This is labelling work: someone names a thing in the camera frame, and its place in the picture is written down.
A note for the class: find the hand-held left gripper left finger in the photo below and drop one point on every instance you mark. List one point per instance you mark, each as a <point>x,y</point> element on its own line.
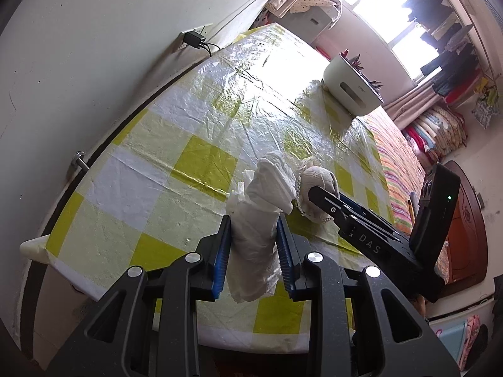
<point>222,259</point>

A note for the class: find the white floor appliance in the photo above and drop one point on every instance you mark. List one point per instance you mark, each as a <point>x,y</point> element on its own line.
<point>314,23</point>

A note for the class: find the pink blue storage box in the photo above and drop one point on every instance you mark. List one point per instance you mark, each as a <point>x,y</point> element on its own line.
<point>459,345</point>

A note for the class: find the white tissue box organizer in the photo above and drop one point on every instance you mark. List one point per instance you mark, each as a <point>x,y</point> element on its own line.
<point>349,86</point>

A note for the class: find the stack of folded quilts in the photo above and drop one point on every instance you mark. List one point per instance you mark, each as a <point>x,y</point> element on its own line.
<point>436,131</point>

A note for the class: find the floral hanging garment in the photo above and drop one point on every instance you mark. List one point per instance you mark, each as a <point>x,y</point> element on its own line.
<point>487,108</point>

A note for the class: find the bed with striped sheet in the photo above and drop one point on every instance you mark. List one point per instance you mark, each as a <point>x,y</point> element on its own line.
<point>397,172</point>

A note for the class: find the metal wall bracket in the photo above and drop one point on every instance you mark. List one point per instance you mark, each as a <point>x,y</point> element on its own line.
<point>78,161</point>

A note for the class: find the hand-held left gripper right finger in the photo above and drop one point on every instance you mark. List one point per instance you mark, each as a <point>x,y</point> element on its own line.
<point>283,255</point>

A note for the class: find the white sock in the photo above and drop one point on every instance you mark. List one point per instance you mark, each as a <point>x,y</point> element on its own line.
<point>259,212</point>

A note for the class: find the grey sock ball lace trim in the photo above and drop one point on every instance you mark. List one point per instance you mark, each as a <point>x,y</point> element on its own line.
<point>318,178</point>

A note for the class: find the brown wooden headboard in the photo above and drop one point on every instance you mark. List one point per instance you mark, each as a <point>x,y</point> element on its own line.
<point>467,224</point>

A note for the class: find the black plug in wall socket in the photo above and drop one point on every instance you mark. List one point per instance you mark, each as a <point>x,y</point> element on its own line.
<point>179,45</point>

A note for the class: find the black charger plug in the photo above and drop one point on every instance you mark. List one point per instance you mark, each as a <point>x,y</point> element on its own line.
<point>194,39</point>

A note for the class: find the row of hanging clothes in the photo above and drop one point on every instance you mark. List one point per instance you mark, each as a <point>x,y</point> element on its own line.
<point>444,39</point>

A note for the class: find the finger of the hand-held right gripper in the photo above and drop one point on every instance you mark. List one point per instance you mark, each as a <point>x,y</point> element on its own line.
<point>330,204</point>
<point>369,214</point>

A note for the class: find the yellow checkered plastic tablecloth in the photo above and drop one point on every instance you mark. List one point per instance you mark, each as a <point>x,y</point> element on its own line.
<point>196,118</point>

